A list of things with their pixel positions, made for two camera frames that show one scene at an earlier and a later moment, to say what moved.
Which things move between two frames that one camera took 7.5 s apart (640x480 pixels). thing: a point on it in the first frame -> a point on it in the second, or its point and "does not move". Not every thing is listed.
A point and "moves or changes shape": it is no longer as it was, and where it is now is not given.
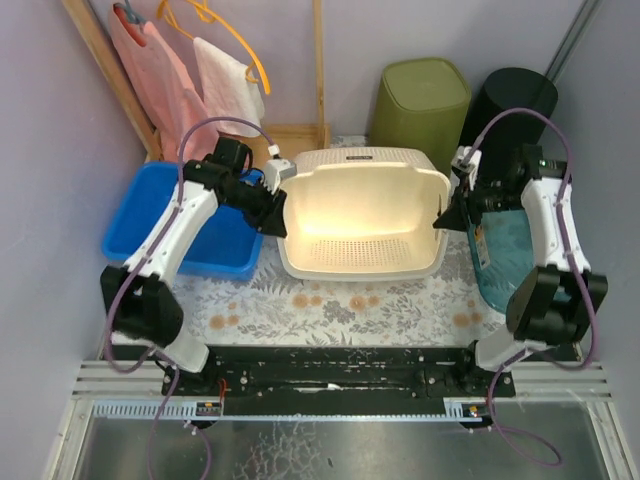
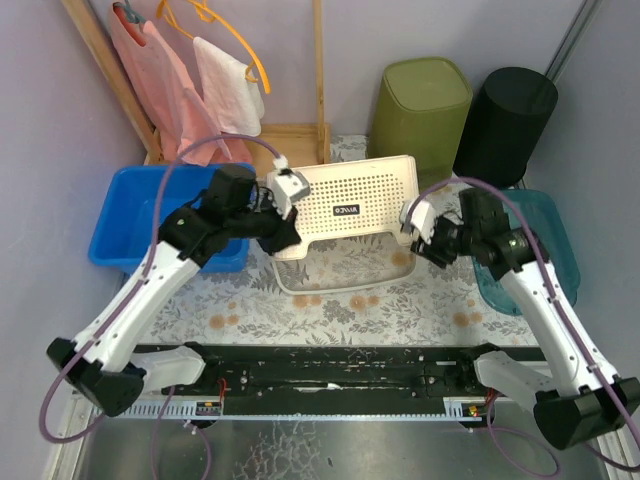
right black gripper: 464,206 -> 435,248
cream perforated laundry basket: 363,214 moves or changes shape
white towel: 230,90 does not move
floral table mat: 274,311 does not move
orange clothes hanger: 211,13 does not move
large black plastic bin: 505,90 does not move
